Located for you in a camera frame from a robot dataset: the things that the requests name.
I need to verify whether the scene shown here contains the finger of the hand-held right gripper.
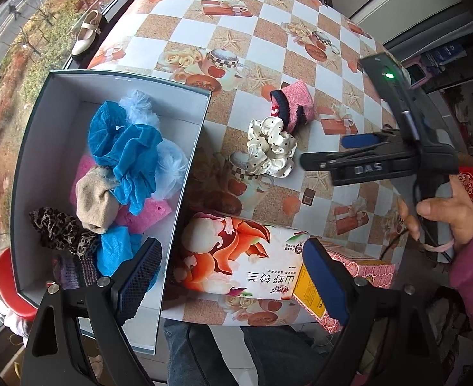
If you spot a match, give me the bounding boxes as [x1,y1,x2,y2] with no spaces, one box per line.
[300,147,419,187]
[340,128,413,150]

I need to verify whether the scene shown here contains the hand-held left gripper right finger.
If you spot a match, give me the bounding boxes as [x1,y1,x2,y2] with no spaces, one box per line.
[302,237,448,386]

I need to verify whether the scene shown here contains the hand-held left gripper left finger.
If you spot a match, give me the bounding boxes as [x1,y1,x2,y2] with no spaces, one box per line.
[19,237,165,386]

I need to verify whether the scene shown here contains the cream polka dot scrunchie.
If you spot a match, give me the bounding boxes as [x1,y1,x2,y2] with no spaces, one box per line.
[247,116,298,179]

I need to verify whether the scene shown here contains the light blue mesh puff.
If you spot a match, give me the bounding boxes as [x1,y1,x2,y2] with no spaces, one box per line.
[155,140,189,200]

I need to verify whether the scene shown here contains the pink sponge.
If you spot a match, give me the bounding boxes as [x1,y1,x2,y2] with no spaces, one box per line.
[69,154,98,207]
[115,196,177,234]

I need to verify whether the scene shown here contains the grey cardboard box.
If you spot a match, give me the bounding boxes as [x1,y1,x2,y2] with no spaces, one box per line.
[10,70,213,355]

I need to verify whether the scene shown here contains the person's right hand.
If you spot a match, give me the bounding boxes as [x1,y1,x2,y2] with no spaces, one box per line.
[397,174,473,251]

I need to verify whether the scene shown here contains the pink framed device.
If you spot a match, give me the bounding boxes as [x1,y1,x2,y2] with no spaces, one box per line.
[406,58,431,86]

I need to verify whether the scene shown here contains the red patterned box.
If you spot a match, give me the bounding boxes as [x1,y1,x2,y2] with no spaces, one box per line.
[292,238,396,335]

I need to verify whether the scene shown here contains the purple striped knit cloth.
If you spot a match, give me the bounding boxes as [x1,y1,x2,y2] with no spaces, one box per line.
[52,255,101,291]

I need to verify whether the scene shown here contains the pink textured cloth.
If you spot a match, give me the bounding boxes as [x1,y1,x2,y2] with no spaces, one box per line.
[280,80,316,124]

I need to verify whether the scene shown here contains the navy red scrunchie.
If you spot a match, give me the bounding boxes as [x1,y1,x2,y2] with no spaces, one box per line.
[270,89,308,134]

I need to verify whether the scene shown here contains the beige sock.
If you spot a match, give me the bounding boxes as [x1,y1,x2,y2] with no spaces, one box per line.
[75,166,121,234]

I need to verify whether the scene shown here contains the person's jeans legs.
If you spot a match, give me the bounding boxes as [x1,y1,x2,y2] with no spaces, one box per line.
[163,317,342,386]

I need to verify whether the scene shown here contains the printed tissue pack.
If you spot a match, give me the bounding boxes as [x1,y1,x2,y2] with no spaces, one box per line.
[175,210,314,327]

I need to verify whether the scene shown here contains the leopard print scrunchie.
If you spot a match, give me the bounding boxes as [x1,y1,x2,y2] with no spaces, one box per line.
[29,207,101,259]

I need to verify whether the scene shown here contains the red paper envelope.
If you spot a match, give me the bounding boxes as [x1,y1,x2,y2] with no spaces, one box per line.
[458,164,473,204]

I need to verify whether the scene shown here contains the red plastic stool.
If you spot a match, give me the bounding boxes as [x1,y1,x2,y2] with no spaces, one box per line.
[0,247,39,323]

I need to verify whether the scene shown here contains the checked printed tablecloth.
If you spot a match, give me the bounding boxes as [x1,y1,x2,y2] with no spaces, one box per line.
[87,0,419,327]

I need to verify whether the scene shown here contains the cream heeled shoe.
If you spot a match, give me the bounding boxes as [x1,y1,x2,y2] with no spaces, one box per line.
[71,9,104,58]

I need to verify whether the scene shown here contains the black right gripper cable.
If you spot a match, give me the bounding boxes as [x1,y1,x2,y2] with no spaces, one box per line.
[378,227,411,259]

